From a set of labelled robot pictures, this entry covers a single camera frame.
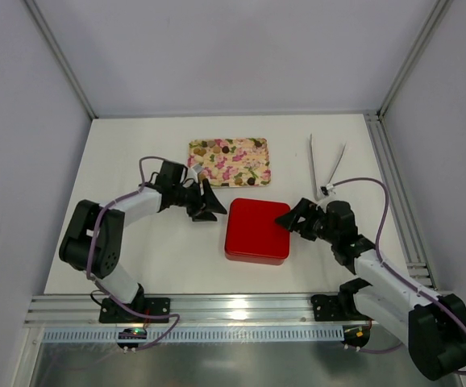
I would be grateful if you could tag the aluminium rail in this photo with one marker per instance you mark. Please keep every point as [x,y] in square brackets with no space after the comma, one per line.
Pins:
[405,222]
[59,310]

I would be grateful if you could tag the floral tray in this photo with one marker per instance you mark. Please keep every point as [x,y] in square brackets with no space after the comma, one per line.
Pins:
[237,162]

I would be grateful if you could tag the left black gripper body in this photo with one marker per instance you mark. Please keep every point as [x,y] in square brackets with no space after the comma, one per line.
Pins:
[199,201]

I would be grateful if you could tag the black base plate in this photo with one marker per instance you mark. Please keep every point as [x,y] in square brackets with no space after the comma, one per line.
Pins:
[337,308]
[146,310]

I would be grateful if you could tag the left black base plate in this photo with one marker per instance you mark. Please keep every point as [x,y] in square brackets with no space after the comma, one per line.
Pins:
[146,310]

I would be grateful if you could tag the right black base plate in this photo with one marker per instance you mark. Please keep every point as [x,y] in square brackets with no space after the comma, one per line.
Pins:
[337,308]

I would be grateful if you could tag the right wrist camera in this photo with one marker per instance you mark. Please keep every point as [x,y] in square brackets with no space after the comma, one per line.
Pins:
[327,189]

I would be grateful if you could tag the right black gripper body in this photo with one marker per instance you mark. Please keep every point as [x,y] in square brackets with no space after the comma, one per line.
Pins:
[304,220]

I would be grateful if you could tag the aluminium rail front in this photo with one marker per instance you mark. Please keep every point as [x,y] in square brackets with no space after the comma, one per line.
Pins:
[59,310]

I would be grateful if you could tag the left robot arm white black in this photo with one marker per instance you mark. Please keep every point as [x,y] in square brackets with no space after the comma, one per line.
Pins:
[93,240]

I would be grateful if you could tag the metal tongs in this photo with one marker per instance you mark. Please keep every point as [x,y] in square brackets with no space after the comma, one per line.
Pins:
[323,168]

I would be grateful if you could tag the red tin lid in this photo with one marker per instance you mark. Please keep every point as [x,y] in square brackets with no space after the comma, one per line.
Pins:
[253,235]

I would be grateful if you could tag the aluminium rail right side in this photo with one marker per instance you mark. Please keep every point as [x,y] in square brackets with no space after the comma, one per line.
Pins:
[405,222]

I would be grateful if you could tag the slotted cable duct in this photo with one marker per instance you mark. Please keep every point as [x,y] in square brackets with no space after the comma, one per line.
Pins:
[182,334]

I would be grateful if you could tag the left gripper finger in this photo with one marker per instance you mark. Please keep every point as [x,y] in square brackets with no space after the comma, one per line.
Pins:
[210,201]
[204,217]

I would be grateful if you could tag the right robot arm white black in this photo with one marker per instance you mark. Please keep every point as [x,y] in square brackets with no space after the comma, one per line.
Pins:
[430,325]

